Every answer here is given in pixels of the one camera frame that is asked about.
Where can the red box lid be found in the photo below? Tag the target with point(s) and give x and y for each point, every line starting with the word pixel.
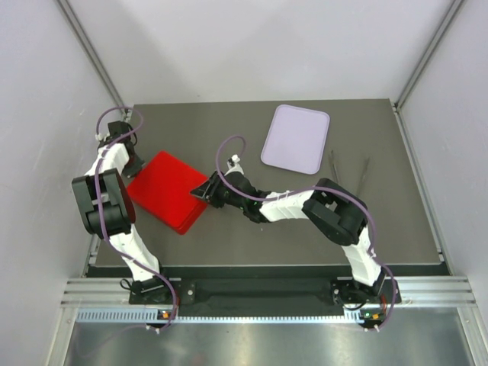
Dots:
pixel 163 189

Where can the metal tongs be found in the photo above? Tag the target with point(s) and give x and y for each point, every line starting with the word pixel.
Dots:
pixel 351 177

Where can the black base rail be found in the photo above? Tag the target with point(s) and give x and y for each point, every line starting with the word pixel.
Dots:
pixel 261 292

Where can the lavender plastic tray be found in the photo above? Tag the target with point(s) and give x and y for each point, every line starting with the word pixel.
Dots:
pixel 296 139

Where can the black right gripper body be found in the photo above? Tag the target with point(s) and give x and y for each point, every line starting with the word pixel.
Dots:
pixel 221 196

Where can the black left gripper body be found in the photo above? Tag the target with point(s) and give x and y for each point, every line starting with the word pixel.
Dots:
pixel 133 166

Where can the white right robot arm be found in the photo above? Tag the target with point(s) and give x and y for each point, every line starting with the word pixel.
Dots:
pixel 340 216

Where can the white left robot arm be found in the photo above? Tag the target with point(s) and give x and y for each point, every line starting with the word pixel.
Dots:
pixel 108 212

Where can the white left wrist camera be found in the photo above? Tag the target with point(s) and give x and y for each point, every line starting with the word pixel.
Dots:
pixel 100 137

